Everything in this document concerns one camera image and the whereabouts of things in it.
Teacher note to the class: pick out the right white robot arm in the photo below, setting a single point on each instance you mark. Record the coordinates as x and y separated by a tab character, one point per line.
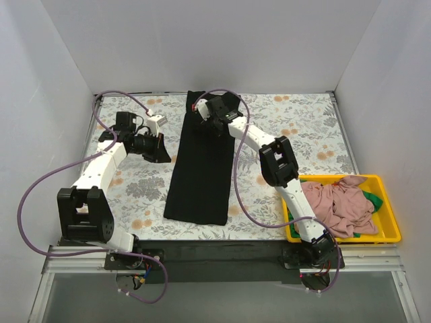
279	167

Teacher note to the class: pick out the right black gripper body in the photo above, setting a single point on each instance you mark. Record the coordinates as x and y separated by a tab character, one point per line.
209	122

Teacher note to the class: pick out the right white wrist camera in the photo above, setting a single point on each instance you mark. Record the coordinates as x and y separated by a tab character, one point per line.
200	107

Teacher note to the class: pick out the pink t shirt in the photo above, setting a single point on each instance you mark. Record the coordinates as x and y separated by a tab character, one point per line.
343	185

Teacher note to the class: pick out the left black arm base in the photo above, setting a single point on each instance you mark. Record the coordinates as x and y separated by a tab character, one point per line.
119	262

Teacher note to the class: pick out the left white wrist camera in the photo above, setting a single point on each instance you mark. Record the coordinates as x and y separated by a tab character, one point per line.
154	124

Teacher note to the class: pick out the green t shirt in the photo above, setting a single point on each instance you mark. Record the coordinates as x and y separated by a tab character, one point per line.
346	213

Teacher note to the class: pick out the yellow plastic bin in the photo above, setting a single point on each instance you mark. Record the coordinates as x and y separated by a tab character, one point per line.
383	217

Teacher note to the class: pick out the floral table mat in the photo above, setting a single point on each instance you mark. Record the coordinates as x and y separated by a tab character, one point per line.
138	190

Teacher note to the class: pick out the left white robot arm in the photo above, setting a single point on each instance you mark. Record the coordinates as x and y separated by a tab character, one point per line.
84	213

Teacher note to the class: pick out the black t shirt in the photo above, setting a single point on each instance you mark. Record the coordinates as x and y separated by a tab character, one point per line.
200	183

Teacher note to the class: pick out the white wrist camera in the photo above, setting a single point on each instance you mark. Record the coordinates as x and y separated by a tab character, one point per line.
154	124
200	107

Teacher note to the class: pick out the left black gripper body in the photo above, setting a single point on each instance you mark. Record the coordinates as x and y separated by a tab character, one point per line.
157	148

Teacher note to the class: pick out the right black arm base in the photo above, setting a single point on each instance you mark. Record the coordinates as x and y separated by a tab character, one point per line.
319	253

